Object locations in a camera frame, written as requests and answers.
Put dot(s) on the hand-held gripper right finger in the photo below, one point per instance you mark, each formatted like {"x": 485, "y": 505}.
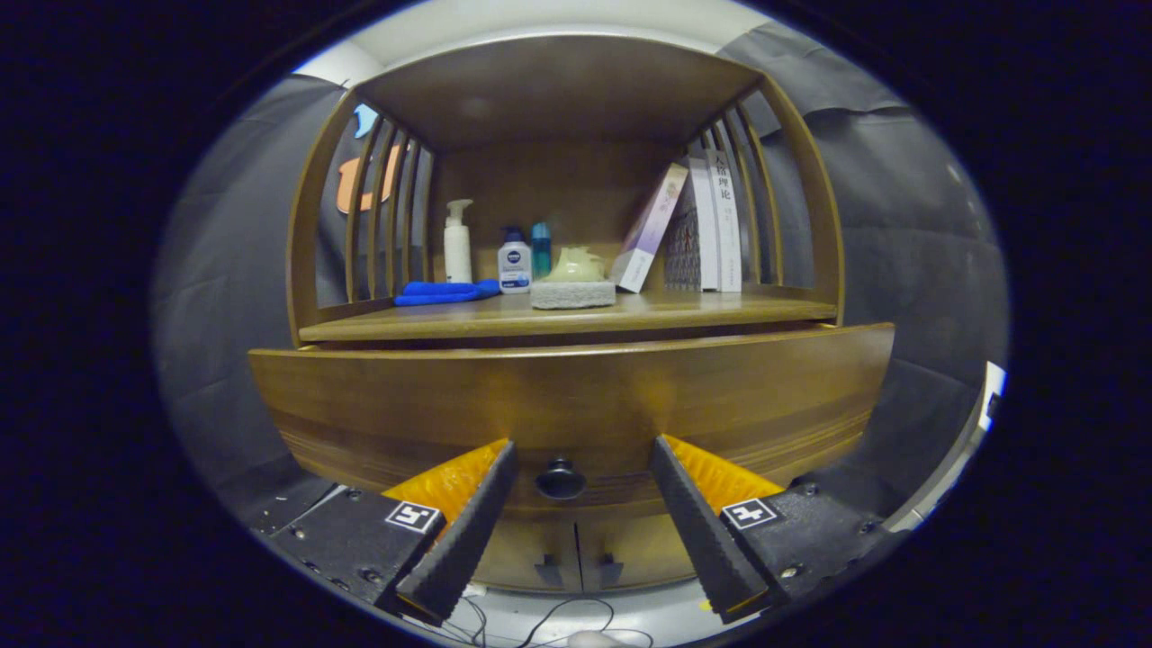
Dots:
{"x": 697, "y": 531}

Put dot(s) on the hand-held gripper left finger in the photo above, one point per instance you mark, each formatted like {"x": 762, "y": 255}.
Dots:
{"x": 468, "y": 526}

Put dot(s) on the brown wooden drawer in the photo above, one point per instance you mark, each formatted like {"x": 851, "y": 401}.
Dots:
{"x": 576, "y": 405}

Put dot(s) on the yellow and grey sponge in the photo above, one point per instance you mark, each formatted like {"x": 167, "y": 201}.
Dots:
{"x": 571, "y": 295}

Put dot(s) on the wooden cabinet door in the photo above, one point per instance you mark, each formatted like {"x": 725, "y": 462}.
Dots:
{"x": 643, "y": 549}
{"x": 517, "y": 553}

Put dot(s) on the wooden countertop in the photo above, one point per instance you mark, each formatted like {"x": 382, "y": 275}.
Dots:
{"x": 702, "y": 310}

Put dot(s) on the brown wooden cabinet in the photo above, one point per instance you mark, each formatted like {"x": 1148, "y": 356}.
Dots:
{"x": 558, "y": 81}

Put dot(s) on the blue cloth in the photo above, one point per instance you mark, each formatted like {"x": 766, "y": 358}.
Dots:
{"x": 441, "y": 292}

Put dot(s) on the white bottle with blue cap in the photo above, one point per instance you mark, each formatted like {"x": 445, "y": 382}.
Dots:
{"x": 514, "y": 265}

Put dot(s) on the white pump bottle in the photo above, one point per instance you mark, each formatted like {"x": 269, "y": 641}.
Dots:
{"x": 458, "y": 252}

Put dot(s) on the cream lidded tea bowl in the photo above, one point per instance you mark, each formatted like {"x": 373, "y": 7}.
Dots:
{"x": 576, "y": 266}

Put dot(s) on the patterned book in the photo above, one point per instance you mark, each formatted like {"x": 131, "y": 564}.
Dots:
{"x": 681, "y": 247}

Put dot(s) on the clear blue bottle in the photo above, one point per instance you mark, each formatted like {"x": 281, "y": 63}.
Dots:
{"x": 541, "y": 252}

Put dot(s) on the purple book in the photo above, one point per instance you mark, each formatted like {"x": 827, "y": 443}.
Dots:
{"x": 646, "y": 234}

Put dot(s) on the white device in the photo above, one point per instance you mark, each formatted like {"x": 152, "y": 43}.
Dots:
{"x": 993, "y": 382}

